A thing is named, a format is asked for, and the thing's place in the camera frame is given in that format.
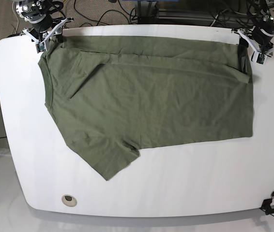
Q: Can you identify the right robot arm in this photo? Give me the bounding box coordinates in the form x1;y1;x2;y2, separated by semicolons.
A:
13;0;74;53

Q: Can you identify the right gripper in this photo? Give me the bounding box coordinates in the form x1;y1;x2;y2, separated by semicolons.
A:
22;17;74;46

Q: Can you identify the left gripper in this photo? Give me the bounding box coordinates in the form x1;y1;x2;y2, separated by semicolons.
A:
231;26;274;56

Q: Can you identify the olive green T-shirt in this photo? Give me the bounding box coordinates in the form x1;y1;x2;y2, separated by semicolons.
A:
38;36;254;180

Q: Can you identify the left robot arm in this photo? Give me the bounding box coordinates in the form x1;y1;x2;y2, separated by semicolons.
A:
231;0;274;60

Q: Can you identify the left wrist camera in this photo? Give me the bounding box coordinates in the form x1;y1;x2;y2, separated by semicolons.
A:
254;52;267;65

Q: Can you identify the left table cable grommet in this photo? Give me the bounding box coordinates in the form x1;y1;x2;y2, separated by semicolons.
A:
61;195;77;207

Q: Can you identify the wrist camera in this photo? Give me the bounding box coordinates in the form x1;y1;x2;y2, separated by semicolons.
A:
35;42;48;53
254;52;267;65

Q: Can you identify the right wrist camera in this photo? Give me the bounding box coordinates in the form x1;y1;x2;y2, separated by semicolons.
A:
35;42;48;53

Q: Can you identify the aluminium frame rail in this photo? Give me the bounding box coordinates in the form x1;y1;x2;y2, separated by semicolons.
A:
134;0;218;26

